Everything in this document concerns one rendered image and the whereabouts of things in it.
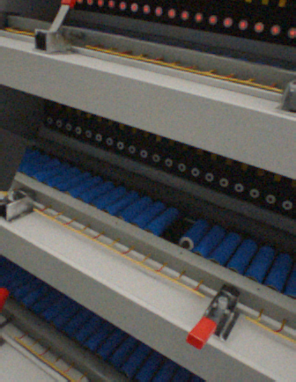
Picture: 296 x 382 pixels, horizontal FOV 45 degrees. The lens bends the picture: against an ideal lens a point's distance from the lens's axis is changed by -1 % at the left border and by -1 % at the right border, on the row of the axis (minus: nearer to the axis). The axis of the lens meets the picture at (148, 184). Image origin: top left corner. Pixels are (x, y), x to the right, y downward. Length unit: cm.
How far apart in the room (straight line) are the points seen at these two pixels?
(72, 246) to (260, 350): 21
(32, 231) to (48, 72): 18
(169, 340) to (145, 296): 4
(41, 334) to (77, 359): 6
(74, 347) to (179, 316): 21
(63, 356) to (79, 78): 35
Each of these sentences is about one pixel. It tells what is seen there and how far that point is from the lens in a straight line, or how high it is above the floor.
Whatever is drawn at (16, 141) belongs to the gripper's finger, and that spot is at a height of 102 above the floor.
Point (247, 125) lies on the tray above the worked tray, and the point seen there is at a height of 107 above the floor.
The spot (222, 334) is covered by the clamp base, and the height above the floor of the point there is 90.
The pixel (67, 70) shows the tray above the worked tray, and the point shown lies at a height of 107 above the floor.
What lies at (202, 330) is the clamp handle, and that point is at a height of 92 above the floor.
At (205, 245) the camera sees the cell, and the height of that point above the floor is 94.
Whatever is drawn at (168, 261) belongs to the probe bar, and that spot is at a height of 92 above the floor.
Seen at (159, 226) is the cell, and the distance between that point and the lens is 42.
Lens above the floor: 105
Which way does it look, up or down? 10 degrees down
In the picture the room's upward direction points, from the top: 17 degrees clockwise
